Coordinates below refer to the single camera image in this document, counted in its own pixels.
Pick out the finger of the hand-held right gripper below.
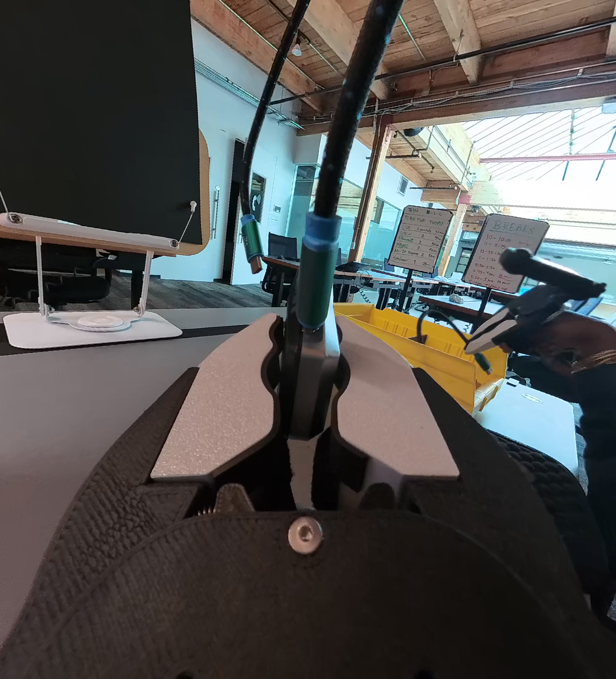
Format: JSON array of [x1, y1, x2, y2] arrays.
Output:
[[463, 323, 522, 356], [469, 307, 524, 344]]

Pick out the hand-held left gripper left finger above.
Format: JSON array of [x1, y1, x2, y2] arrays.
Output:
[[150, 312, 298, 512]]

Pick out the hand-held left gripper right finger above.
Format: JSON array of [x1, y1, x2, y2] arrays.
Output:
[[311, 315, 461, 511]]

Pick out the thin black cable green plug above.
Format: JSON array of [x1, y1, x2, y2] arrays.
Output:
[[417, 309, 495, 376]]

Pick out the yellow plastic bin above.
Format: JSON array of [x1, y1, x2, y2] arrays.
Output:
[[333, 301, 509, 416]]

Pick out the black and silver square adapter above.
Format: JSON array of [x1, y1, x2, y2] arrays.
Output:
[[278, 313, 342, 442]]

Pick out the braided hdmi cable green plugs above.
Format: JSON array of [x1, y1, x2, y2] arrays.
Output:
[[239, 0, 405, 332]]

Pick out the person's right forearm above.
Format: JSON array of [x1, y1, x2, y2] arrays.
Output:
[[570, 355, 616, 590]]

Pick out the person's right hand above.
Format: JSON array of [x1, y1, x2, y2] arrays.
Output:
[[510, 310, 616, 378]]

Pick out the small handwritten whiteboard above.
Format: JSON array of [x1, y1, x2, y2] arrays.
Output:
[[461, 212, 551, 296]]

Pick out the black tape strip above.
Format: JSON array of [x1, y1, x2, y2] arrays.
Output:
[[0, 323, 269, 361]]

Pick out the whiteboard with ruled table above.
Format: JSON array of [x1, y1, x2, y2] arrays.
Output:
[[385, 204, 455, 278]]

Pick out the red ceiling pipe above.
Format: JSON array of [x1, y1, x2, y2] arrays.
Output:
[[479, 151, 616, 165]]

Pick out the black office chair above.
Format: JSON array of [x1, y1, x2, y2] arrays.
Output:
[[0, 249, 112, 311], [266, 232, 301, 308]]

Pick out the black board with wooden edge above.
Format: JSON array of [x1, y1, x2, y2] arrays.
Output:
[[0, 0, 211, 259]]

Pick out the gold wrist bracelets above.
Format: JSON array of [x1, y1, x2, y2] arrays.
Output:
[[576, 347, 616, 372]]

